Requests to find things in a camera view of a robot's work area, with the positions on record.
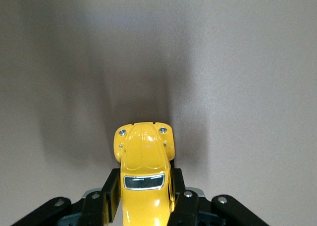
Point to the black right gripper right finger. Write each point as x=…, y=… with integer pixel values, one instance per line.
x=188, y=206

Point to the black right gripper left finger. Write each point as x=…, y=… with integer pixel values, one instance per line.
x=106, y=201

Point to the yellow beetle toy car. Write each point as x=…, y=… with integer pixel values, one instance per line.
x=146, y=161

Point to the brown table mat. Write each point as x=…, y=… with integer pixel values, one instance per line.
x=235, y=74

